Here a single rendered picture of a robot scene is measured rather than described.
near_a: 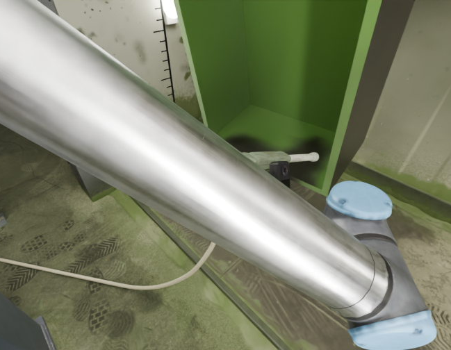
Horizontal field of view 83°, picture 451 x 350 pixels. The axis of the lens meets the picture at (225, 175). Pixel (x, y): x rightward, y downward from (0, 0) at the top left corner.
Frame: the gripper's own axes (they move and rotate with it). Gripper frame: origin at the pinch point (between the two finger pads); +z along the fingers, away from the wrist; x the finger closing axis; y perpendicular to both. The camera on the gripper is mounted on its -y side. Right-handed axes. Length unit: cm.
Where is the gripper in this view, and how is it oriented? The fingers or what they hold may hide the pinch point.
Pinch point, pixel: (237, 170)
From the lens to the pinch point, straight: 69.8
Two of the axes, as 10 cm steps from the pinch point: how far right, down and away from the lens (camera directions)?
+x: 7.5, -1.0, 6.6
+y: -2.7, 8.6, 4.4
